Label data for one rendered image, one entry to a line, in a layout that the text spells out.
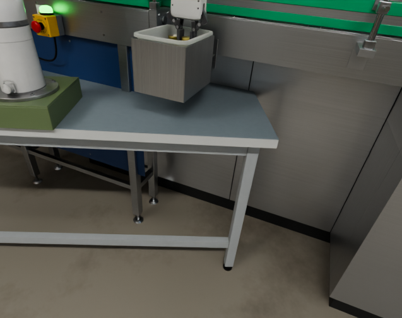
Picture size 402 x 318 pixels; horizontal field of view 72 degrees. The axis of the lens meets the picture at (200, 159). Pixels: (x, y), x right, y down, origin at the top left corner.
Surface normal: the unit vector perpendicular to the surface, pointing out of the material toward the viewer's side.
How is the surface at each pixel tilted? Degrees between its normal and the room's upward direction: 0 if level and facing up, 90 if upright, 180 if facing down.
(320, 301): 0
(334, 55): 90
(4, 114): 90
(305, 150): 90
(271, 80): 90
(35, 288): 0
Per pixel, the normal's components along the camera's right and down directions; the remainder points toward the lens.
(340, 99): -0.38, 0.50
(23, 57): 0.82, 0.34
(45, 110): 0.03, 0.56
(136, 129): 0.07, -0.83
